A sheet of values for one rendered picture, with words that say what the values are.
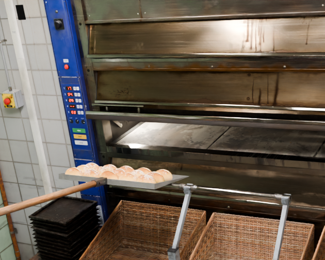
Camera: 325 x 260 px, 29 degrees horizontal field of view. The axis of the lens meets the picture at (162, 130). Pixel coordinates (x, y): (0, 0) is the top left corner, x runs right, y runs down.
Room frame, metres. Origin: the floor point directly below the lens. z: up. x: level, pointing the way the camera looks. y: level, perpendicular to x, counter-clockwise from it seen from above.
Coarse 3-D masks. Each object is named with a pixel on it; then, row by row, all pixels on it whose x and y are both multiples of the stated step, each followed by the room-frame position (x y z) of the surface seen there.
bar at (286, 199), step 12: (216, 192) 2.63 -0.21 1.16; (228, 192) 2.60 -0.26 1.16; (240, 192) 2.57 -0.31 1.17; (252, 192) 2.55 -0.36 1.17; (264, 192) 2.53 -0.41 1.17; (288, 204) 2.45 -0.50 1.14; (180, 216) 2.63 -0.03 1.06; (180, 228) 2.59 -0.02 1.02; (168, 252) 2.52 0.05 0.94; (276, 252) 2.32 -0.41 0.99
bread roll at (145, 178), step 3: (144, 174) 2.70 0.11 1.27; (147, 174) 2.70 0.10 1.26; (138, 177) 2.70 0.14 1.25; (141, 177) 2.69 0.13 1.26; (144, 177) 2.68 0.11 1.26; (147, 177) 2.67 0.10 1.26; (150, 177) 2.67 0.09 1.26; (153, 177) 2.68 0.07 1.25; (138, 180) 2.69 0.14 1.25; (141, 180) 2.68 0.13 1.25; (144, 180) 2.67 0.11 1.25; (147, 180) 2.66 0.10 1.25; (150, 180) 2.66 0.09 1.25; (153, 180) 2.67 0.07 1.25
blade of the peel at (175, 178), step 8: (64, 176) 2.88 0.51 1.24; (72, 176) 2.86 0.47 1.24; (80, 176) 2.83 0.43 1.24; (88, 176) 2.81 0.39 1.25; (176, 176) 2.91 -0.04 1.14; (184, 176) 2.91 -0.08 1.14; (112, 184) 2.74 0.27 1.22; (120, 184) 2.72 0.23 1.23; (128, 184) 2.69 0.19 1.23; (136, 184) 2.67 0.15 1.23; (144, 184) 2.65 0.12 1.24; (152, 184) 2.63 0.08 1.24; (160, 184) 2.67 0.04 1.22
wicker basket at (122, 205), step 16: (128, 208) 3.29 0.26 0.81; (144, 208) 3.24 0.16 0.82; (160, 208) 3.19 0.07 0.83; (176, 208) 3.14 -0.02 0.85; (112, 224) 3.22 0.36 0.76; (128, 224) 3.27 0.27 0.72; (144, 224) 3.22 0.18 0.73; (160, 224) 3.17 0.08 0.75; (176, 224) 3.12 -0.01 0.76; (192, 224) 3.07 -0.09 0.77; (96, 240) 3.07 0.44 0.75; (112, 240) 3.20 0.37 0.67; (128, 240) 3.25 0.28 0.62; (144, 240) 3.20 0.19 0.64; (160, 240) 3.15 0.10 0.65; (192, 240) 2.90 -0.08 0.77; (96, 256) 3.05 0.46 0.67; (112, 256) 3.16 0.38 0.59; (128, 256) 3.14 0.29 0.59; (144, 256) 3.11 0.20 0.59; (160, 256) 3.09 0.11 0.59
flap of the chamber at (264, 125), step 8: (144, 112) 3.25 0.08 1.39; (152, 112) 3.24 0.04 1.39; (160, 112) 3.23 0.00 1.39; (168, 112) 3.22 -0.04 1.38; (120, 120) 3.14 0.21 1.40; (128, 120) 3.12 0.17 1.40; (136, 120) 3.09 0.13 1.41; (144, 120) 3.07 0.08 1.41; (152, 120) 3.04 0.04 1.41; (160, 120) 3.02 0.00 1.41; (168, 120) 3.00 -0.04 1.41; (176, 120) 2.97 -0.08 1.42; (184, 120) 2.95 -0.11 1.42; (192, 120) 2.93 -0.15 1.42; (200, 120) 2.91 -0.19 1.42; (208, 120) 2.89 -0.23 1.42; (320, 120) 2.76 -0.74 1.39; (272, 128) 2.72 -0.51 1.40; (280, 128) 2.70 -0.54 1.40; (288, 128) 2.68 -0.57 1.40; (296, 128) 2.66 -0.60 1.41; (304, 128) 2.64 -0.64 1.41; (312, 128) 2.62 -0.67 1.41; (320, 128) 2.60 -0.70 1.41
